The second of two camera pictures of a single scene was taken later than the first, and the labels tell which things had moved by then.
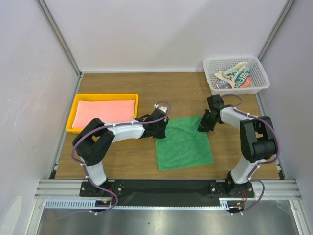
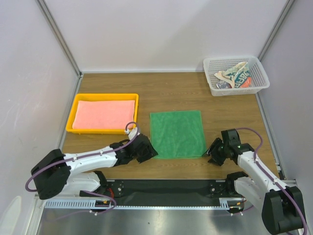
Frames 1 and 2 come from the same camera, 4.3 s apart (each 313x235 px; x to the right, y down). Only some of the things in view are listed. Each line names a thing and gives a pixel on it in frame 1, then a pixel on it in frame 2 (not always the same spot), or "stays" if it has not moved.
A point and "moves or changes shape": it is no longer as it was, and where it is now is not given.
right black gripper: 208,120 -> 218,150
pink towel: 108,111 stays
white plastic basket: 214,64 stays
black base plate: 167,193 stays
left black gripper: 161,135 -> 149,152
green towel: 184,146 moves or changes shape
